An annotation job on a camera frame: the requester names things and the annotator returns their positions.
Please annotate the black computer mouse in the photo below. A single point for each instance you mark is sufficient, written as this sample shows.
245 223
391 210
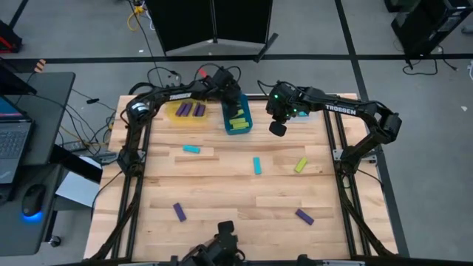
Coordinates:
32 199

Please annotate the desk caster wheel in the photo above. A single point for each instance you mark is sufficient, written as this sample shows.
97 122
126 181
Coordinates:
55 241

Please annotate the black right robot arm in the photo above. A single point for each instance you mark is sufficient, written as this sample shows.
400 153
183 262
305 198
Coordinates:
340 109

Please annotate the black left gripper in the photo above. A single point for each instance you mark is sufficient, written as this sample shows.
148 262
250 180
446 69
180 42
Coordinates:
225 86

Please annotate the yellow translucent plastic bin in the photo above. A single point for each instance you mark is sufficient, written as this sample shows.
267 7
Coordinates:
173 119

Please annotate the grey laptop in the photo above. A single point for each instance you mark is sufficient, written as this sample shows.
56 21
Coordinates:
15 140

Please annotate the black aluminium table frame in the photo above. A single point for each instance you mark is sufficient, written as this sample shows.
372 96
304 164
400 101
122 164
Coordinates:
273 264

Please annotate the black red bag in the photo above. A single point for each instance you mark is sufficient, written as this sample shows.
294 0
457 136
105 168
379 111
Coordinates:
9 38

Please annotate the white flat box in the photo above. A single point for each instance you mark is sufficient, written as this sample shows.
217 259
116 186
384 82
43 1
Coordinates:
77 188

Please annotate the black folding partition screen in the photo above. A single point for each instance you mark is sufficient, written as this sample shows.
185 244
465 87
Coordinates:
184 22

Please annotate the green rectangular block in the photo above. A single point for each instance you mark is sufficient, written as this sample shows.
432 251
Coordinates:
241 126
301 164
239 113
237 120

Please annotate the black equipment cabinet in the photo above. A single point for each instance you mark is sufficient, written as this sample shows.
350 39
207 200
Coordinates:
425 26

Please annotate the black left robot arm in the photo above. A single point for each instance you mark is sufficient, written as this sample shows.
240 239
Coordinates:
180 97

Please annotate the black flat panel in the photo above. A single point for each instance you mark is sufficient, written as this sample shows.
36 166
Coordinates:
79 166

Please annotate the blue plastic bin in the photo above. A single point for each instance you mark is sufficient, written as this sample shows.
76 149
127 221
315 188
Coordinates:
225 123

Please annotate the black side desk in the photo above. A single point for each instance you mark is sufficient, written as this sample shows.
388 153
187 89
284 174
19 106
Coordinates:
55 96

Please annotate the purple rectangular block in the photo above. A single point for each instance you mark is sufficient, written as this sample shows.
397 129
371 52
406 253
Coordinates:
180 110
179 212
196 109
305 217
187 110
201 110

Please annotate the orange striped tag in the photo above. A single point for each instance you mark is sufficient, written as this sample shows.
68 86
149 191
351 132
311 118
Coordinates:
40 65

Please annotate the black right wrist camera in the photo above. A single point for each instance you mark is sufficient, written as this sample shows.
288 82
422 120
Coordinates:
278 129

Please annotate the teal rectangular block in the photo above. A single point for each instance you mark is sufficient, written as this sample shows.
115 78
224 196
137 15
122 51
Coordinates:
191 149
303 114
257 165

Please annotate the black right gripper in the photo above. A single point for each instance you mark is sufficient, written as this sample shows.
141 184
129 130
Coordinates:
286 103

